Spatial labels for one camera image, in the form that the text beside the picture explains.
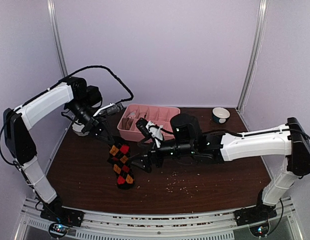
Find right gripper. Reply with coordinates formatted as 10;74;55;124
127;136;195;173

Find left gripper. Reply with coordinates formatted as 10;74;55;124
67;99;115;145

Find argyle black red sock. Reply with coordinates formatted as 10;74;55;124
107;136;135;190

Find pink divided organizer tray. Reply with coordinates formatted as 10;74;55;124
117;104;181;142

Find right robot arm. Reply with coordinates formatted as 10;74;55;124
131;113;310;221

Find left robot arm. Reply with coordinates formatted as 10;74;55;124
0;77;115;222

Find rolled socks in tray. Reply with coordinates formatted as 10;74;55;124
121;110;147;130

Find white scalloped bowl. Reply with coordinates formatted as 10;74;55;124
72;122;90;137

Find white and teal bowl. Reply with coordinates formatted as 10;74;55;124
212;107;230;124

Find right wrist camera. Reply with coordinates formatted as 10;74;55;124
136;118;164;148

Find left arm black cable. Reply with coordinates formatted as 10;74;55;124
48;65;135;103

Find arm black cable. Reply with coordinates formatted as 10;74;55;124
202;124;310;151
48;65;135;103

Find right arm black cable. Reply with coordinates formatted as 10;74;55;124
202;124;310;151

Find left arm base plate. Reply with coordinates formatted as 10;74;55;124
40;208;84;239

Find aluminium front rail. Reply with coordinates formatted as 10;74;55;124
13;197;306;240

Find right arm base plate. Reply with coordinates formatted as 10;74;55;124
233;206;277;238

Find left aluminium frame post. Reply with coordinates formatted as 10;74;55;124
47;0;68;77

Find aluminium frame post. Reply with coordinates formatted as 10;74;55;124
47;0;68;77
237;0;269;114

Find right aluminium frame post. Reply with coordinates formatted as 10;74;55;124
237;0;269;114

